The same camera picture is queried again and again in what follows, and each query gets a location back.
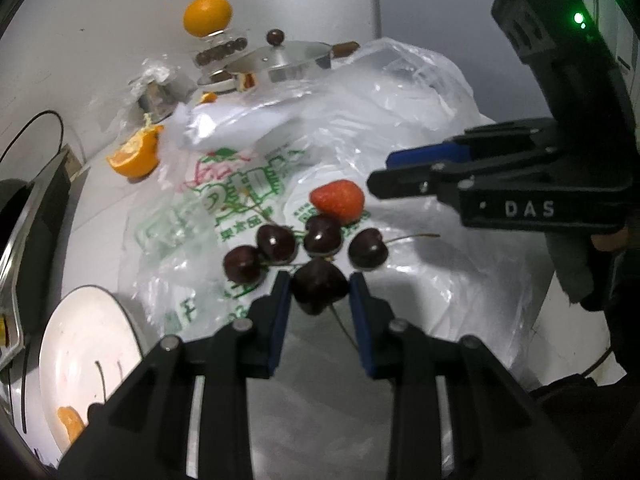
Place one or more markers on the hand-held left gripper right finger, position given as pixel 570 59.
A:
pixel 361 325

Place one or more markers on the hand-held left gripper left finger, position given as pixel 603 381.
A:
pixel 280 320

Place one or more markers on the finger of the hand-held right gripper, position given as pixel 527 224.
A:
pixel 400 182
pixel 425 152

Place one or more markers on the dark red cherry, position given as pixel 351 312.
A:
pixel 320 285

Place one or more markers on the clear printed plastic bag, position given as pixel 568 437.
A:
pixel 400 100

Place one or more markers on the red strawberry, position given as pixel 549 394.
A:
pixel 337 200

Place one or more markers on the cluster of cherries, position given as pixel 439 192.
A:
pixel 276 244

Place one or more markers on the white plate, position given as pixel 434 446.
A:
pixel 85 350

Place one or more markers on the peeled orange segment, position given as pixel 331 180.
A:
pixel 70 422

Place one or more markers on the person's right hand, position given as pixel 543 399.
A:
pixel 609 240

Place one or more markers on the steel pot with lid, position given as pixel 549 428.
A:
pixel 290 60

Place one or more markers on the torn orange peel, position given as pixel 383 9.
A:
pixel 208 98

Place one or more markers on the half orange peel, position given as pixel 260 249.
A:
pixel 135 157

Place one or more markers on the glass jar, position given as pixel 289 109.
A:
pixel 220 52

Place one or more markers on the whole orange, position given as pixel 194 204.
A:
pixel 207 15

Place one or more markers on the steel cup with plastic wrap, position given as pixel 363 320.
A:
pixel 155 97

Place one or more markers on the steel induction cooker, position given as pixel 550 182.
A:
pixel 45 200

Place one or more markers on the black stick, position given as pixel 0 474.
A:
pixel 23 390

